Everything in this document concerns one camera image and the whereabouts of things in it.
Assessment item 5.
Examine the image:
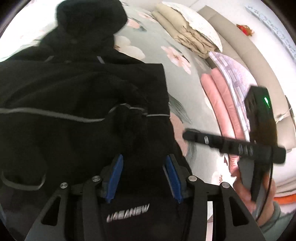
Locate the black hooded jacket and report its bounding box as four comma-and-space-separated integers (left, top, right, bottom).
1, 1, 192, 240

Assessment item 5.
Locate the person right hand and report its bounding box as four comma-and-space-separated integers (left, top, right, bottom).
232, 169, 276, 226

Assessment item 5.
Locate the folded pink purple quilt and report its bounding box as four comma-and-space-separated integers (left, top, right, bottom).
200, 51, 296, 193

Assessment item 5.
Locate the beige upholstered headboard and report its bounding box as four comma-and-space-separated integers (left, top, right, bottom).
198, 6, 295, 151

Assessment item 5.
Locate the red plush toy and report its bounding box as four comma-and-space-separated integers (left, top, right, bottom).
236, 24, 254, 37

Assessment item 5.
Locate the white floral pillow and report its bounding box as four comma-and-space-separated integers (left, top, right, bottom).
162, 1, 223, 52

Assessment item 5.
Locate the folded beige quilt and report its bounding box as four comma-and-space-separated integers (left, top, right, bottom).
152, 2, 219, 59

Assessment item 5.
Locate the white charging cable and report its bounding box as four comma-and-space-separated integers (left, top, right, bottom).
273, 101, 295, 123

